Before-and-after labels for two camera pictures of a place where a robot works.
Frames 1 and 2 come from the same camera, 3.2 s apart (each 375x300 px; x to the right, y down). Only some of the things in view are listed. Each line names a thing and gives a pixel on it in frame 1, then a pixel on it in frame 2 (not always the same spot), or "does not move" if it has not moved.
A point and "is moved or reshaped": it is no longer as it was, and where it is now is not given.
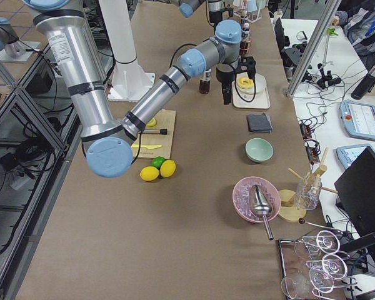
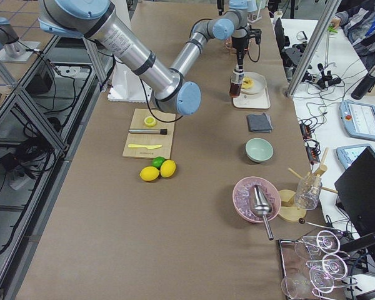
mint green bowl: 258,150 does not move
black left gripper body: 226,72 → 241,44
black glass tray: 314,267 does not move
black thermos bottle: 367,82 does not move
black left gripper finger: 227,91 → 240,62
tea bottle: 205,84 is moved or reshaped
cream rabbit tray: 261,101 does not move
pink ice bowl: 242,198 does not move
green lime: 157,160 does not move
